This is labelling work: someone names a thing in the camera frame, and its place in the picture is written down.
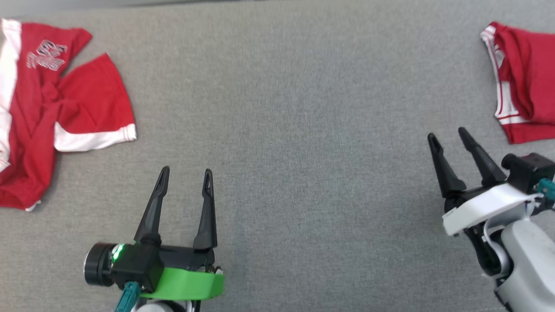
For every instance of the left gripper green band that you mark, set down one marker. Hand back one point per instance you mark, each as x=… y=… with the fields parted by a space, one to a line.
x=186 y=284

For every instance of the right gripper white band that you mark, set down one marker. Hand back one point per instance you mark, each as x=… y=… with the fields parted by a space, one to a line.
x=485 y=206

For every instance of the red white basketball jersey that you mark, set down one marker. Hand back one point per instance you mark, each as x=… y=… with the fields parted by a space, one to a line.
x=531 y=78

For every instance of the red white basketball shorts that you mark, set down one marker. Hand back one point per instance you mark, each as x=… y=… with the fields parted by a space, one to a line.
x=39 y=108

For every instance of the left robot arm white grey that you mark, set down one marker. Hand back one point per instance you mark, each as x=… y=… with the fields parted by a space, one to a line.
x=160 y=307

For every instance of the grey fabric padded surface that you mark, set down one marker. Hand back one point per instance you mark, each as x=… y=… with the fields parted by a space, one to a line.
x=295 y=151

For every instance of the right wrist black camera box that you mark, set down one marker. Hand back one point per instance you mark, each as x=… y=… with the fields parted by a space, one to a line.
x=531 y=171

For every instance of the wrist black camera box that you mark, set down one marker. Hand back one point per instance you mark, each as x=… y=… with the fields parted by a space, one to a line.
x=130 y=266
x=531 y=171

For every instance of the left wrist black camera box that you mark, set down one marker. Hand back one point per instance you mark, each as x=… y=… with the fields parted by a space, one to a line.
x=130 y=266

